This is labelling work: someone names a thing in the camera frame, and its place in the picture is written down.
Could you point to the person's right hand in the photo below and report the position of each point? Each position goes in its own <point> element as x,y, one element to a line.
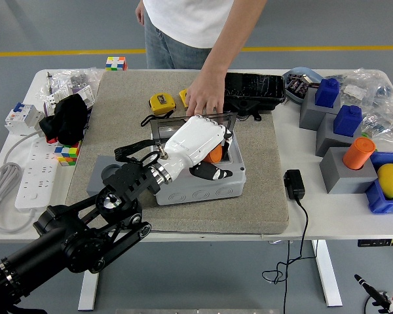
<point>139,14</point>

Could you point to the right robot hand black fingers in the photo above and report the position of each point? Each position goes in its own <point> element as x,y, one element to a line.
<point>370,291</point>

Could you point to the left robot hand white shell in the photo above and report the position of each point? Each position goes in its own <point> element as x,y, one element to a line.
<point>193,140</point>

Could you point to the person's left hand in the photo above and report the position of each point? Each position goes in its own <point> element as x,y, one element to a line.
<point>204,95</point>

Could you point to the orange cylinder battery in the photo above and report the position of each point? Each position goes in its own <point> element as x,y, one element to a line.
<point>214,155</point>
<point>358,153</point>

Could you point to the grey plastic electrical box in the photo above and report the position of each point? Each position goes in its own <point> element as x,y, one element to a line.
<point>199,193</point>

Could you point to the grey block with round hole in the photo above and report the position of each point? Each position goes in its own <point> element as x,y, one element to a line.
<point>96,176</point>

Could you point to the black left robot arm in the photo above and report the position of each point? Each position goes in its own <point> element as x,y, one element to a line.
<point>68,242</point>

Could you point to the person's left forearm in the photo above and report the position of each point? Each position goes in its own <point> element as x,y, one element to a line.
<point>232,42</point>

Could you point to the person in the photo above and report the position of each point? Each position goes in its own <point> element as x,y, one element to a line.
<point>183,19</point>

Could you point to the white table leg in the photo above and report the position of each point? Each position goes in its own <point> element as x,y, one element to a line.
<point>88,291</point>
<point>327,274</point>

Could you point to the black table control panel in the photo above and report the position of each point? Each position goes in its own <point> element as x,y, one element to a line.
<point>376,243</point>

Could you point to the black plastic tray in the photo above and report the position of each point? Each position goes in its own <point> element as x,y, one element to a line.
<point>255,88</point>

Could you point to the colourful puzzle cube white faces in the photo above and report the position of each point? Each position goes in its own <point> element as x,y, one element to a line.
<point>116,63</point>

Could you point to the grey-brown mat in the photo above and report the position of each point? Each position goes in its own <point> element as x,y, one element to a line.
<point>216,219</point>

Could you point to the clear bags of small parts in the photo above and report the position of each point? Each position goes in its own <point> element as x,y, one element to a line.
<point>82,78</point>

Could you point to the blue plastic bin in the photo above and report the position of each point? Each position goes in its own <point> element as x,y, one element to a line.
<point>380,202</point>

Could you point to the dark packets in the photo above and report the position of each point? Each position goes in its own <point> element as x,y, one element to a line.
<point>298,85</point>

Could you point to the white terminal block pack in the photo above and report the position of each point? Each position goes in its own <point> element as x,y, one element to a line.
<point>86,93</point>

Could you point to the light blue bowl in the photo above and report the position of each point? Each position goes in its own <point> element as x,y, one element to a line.
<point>301,70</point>

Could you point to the grey block holder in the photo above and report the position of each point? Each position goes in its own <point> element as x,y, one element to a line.
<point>327,137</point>
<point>344,180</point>
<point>309,112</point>

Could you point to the thin metal tool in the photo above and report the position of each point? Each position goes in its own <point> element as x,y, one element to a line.
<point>48,81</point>

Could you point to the blue plastic bottle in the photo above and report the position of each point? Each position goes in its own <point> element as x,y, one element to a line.
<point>347,121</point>
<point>327,93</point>

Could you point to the black cloth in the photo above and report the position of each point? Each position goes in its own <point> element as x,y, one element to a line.
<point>68,119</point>

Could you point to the white power strip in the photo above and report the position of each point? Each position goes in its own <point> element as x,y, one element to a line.
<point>39,170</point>

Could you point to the clear bags of components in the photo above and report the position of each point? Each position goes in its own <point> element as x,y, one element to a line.
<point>380,98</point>

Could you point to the black triangular bracket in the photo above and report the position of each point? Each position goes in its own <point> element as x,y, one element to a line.
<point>245,104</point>

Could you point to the white circuit breaker blue switch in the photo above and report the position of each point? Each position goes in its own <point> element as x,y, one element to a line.
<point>19,121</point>

